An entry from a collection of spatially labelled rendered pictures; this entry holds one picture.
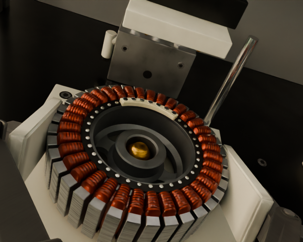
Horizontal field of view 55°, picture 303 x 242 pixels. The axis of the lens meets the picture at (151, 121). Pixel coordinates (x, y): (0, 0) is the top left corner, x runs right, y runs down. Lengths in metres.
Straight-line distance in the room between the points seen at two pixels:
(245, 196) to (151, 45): 0.17
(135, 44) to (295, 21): 0.23
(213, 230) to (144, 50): 0.17
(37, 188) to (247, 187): 0.12
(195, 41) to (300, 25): 0.28
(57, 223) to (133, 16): 0.12
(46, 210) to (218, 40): 0.13
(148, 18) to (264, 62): 0.31
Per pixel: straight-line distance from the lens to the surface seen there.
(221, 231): 0.20
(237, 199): 0.17
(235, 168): 0.18
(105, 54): 0.30
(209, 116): 0.26
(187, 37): 0.16
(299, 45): 0.45
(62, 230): 0.17
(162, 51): 0.28
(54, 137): 0.17
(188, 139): 0.19
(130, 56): 0.28
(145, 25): 0.16
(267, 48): 0.44
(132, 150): 0.18
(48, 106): 0.18
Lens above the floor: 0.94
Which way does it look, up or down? 39 degrees down
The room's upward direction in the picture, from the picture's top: 22 degrees clockwise
